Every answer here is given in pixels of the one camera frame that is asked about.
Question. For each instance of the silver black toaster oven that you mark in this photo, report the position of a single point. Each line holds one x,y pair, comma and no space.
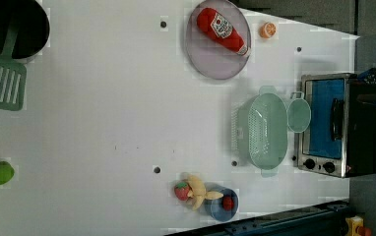
341,138

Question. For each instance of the green slotted spatula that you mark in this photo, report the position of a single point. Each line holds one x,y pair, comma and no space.
13,74

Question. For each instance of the purple round plate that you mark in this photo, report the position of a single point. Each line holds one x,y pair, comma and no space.
209,58

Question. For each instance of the mint green plastic cup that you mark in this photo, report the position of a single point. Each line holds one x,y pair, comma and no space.
298,112

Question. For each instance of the mint green plastic strainer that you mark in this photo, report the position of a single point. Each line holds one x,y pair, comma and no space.
259,131

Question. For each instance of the black cylindrical pot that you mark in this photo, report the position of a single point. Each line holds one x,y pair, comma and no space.
31,23

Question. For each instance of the orange slice toy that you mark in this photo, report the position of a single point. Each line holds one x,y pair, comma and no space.
267,30

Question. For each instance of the blue bowl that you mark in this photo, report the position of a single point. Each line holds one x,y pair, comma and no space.
214,207

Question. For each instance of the yellow red emergency button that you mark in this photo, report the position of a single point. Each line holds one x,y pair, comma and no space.
356,227

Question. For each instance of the yellow plush banana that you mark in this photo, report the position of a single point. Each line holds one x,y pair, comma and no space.
199,193

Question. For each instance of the red toy in bowl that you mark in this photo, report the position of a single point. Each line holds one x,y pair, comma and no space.
227,203

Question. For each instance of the red plush ketchup bottle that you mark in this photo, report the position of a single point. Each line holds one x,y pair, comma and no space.
219,29

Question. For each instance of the plush strawberry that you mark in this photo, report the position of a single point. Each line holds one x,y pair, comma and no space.
181,191

